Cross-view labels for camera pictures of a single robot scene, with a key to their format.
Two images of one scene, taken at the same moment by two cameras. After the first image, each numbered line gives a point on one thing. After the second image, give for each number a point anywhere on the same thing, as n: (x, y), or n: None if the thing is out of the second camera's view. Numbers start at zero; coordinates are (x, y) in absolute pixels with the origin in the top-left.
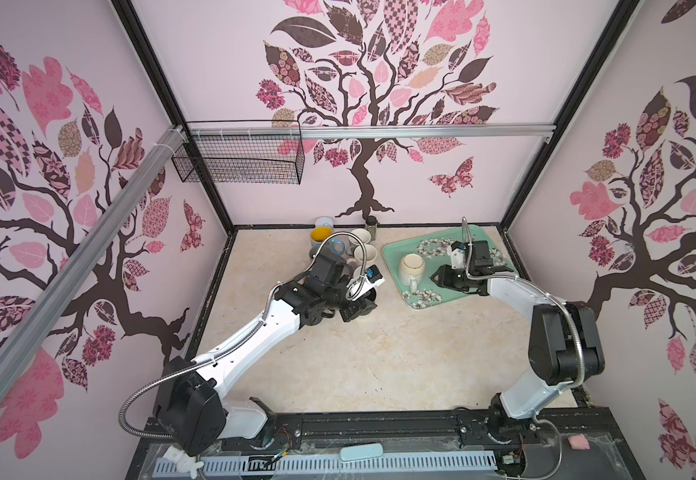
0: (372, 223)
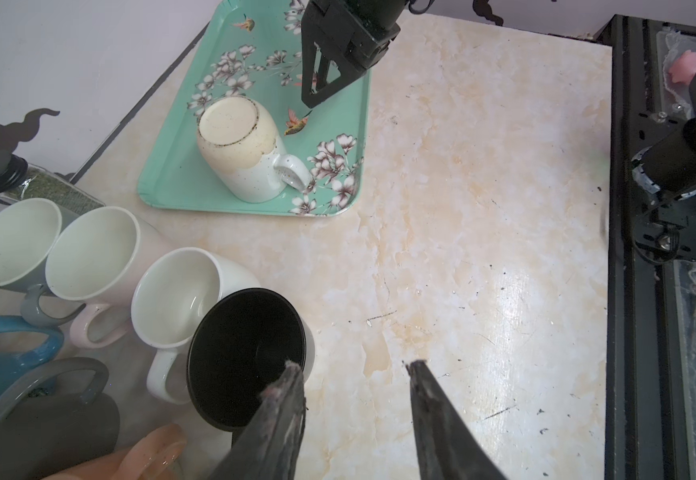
0: (12, 179)
